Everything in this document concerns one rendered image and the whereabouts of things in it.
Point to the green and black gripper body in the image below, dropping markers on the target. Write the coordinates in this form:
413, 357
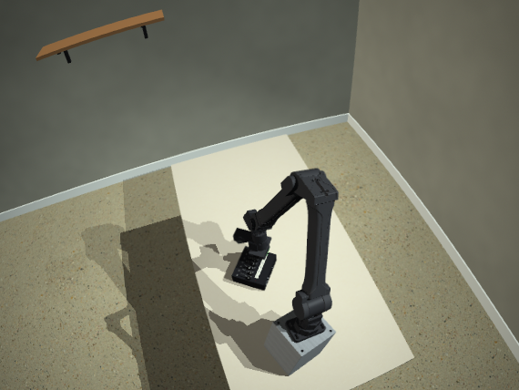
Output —
263, 249

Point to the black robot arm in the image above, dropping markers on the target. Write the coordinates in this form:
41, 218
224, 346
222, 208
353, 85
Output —
309, 184

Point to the black lighting desk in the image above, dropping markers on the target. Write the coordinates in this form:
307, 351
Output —
258, 273

